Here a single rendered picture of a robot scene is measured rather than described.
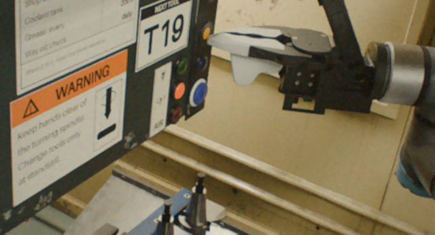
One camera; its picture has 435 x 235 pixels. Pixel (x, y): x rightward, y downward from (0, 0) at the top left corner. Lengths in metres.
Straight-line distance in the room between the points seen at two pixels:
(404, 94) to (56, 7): 0.43
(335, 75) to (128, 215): 1.23
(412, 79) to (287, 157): 0.91
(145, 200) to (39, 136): 1.38
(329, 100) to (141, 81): 0.24
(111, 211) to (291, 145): 0.60
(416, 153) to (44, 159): 0.47
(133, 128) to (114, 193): 1.28
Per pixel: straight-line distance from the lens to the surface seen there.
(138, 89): 0.71
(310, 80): 0.80
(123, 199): 1.98
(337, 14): 0.77
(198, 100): 0.82
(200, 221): 1.26
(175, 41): 0.74
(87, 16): 0.60
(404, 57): 0.81
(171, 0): 0.71
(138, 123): 0.73
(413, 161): 0.87
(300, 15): 1.52
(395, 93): 0.81
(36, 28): 0.55
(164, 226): 1.16
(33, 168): 0.61
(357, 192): 1.64
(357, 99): 0.82
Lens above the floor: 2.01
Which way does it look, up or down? 28 degrees down
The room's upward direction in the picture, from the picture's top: 8 degrees clockwise
